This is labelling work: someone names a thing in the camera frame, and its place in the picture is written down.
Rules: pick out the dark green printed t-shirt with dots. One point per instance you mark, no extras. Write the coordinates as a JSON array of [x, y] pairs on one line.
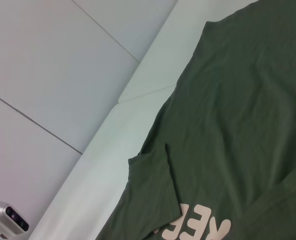
[[225, 125]]

